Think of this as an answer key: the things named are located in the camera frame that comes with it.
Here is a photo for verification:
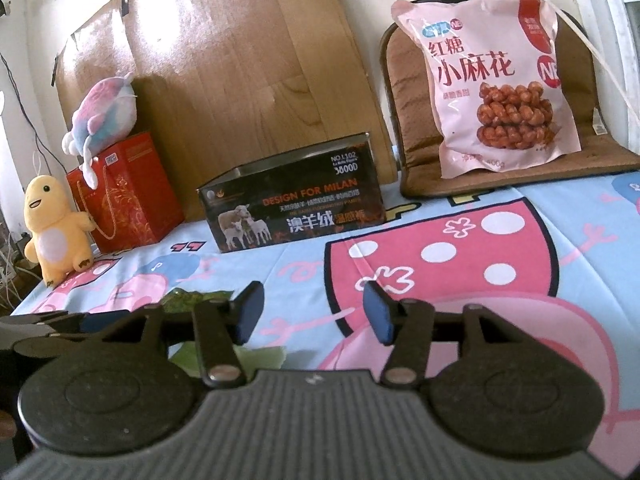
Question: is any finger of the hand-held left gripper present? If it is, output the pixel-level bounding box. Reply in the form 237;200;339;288
0;315;72;336
11;311;135;359

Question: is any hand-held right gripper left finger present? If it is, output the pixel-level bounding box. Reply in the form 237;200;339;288
97;281;265;391

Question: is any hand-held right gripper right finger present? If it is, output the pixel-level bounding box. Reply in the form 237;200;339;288
362;280;506;391

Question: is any green yellow snack bag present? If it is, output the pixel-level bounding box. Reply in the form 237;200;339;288
160;287;288;380

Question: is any black sheep print box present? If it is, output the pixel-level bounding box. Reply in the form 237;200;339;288
197;131;385;253

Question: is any yellow plush toy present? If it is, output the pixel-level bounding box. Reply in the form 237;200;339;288
23;175;96;288

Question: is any cartoon pig printed bedsheet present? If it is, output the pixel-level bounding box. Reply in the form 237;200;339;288
10;172;640;461

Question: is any red gift bag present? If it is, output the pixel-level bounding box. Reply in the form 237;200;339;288
66;131;172;254

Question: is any brown seat cushion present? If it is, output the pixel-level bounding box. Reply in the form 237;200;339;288
380;2;640;198

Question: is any pastel plush toy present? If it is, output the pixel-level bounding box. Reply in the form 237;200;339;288
61;71;139;190

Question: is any wooden board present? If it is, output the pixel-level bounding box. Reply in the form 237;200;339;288
52;0;398;223

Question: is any large pink snack bag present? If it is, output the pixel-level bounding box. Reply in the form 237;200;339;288
390;0;583;179

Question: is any bundle of white cables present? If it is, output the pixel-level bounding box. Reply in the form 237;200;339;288
0;230;31;311

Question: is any dark cable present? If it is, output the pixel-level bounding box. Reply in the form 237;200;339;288
0;50;66;181

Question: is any white cable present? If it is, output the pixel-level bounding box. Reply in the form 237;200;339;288
500;0;640;96

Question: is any white window frame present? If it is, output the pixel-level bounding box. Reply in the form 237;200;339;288
575;0;640;156

